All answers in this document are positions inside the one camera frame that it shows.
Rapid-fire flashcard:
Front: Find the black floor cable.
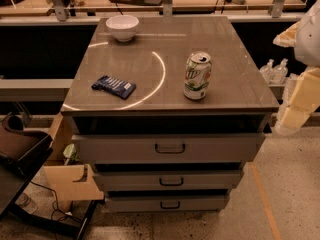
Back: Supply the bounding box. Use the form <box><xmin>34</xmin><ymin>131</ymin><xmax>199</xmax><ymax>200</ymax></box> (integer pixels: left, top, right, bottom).
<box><xmin>30</xmin><ymin>180</ymin><xmax>84</xmax><ymax>225</ymax></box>

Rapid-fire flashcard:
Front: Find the cardboard box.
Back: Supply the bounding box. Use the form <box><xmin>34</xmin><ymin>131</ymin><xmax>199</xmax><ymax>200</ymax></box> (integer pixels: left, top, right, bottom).
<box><xmin>43</xmin><ymin>113</ymin><xmax>104</xmax><ymax>212</ymax></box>

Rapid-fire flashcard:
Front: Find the top grey drawer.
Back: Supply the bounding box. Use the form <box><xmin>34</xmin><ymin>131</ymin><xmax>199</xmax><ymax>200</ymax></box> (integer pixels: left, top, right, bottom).
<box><xmin>72</xmin><ymin>133</ymin><xmax>265</xmax><ymax>164</ymax></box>

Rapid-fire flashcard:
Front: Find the grey drawer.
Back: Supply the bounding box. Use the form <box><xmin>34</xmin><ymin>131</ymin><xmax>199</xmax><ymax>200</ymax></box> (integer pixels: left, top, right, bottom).
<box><xmin>106</xmin><ymin>195</ymin><xmax>229</xmax><ymax>213</ymax></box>
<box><xmin>93</xmin><ymin>170</ymin><xmax>243</xmax><ymax>192</ymax></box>
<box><xmin>72</xmin><ymin>133</ymin><xmax>265</xmax><ymax>164</ymax></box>

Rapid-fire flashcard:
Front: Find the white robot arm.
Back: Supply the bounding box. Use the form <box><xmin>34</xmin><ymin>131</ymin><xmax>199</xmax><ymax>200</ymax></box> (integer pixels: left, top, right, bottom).
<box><xmin>273</xmin><ymin>0</ymin><xmax>320</xmax><ymax>135</ymax></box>

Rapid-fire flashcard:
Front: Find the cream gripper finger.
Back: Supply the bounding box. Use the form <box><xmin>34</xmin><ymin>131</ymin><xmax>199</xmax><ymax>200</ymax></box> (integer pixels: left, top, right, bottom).
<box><xmin>273</xmin><ymin>22</ymin><xmax>300</xmax><ymax>48</ymax></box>
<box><xmin>274</xmin><ymin>67</ymin><xmax>320</xmax><ymax>136</ymax></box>

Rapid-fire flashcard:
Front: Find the brown chair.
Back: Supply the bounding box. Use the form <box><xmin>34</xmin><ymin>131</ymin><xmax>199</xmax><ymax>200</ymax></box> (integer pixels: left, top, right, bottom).
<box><xmin>0</xmin><ymin>114</ymin><xmax>52</xmax><ymax>177</ymax></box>

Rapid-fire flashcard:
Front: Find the middle grey drawer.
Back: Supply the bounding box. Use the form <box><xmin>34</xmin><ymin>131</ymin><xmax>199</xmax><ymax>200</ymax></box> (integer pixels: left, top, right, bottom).
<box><xmin>93</xmin><ymin>170</ymin><xmax>243</xmax><ymax>192</ymax></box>

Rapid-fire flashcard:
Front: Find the grey drawer cabinet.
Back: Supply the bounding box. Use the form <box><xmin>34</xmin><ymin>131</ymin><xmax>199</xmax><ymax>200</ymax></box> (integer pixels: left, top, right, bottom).
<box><xmin>61</xmin><ymin>16</ymin><xmax>278</xmax><ymax>200</ymax></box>

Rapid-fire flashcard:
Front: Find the white ceramic bowl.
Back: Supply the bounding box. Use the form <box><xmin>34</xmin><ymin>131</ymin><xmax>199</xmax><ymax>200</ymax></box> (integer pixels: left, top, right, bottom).
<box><xmin>106</xmin><ymin>15</ymin><xmax>139</xmax><ymax>42</ymax></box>

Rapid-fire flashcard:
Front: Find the clear sanitizer bottle left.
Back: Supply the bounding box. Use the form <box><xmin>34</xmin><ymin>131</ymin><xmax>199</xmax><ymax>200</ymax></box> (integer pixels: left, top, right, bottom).
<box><xmin>259</xmin><ymin>59</ymin><xmax>274</xmax><ymax>83</ymax></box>

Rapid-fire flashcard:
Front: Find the clear sanitizer bottle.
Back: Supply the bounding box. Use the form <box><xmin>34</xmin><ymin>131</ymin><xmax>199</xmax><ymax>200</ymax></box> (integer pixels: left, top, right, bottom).
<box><xmin>271</xmin><ymin>58</ymin><xmax>288</xmax><ymax>84</ymax></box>
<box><xmin>259</xmin><ymin>59</ymin><xmax>274</xmax><ymax>83</ymax></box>

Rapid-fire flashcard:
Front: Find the clear sanitizer bottle right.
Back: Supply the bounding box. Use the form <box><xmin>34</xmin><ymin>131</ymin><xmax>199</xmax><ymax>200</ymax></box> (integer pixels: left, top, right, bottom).
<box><xmin>271</xmin><ymin>58</ymin><xmax>288</xmax><ymax>84</ymax></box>

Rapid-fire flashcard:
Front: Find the bottom grey drawer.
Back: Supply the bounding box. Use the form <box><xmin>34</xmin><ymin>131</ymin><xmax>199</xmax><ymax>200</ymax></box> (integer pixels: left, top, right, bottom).
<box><xmin>106</xmin><ymin>195</ymin><xmax>229</xmax><ymax>213</ymax></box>

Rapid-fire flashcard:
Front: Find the dark blue snack packet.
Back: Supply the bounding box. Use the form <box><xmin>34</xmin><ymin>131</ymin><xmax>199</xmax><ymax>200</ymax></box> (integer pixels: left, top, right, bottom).
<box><xmin>91</xmin><ymin>75</ymin><xmax>136</xmax><ymax>99</ymax></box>

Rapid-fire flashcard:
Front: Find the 7up soda can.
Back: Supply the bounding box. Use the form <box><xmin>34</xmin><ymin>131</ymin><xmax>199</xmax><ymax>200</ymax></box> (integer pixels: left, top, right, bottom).
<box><xmin>184</xmin><ymin>51</ymin><xmax>212</xmax><ymax>100</ymax></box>

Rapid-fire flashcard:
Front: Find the black cart frame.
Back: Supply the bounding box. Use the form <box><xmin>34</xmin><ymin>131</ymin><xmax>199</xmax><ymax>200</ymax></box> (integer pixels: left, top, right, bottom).
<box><xmin>0</xmin><ymin>147</ymin><xmax>101</xmax><ymax>240</ymax></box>

